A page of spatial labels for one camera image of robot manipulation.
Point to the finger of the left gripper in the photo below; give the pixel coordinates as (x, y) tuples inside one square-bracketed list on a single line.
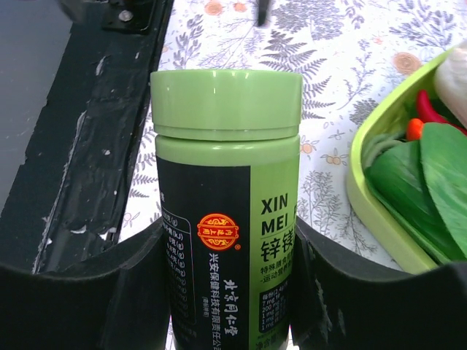
[(263, 7)]

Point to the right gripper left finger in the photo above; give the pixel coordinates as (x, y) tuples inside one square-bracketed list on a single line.
[(115, 300)]

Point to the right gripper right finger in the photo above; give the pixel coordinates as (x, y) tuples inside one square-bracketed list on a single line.
[(340, 300)]

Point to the green pill bottle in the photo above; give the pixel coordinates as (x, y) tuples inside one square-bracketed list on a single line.
[(227, 149)]

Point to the floral patterned table mat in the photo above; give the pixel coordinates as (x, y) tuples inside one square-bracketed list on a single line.
[(351, 56)]

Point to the green plastic tray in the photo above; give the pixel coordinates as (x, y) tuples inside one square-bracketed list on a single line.
[(391, 117)]

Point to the bok choy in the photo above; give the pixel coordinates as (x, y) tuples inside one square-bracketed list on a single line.
[(422, 184)]

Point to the red chili peppers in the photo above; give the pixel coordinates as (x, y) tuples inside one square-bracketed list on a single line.
[(425, 114)]

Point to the green napa cabbage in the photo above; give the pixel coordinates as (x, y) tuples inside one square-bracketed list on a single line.
[(450, 82)]

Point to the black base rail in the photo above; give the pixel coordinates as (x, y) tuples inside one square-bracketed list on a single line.
[(74, 99)]

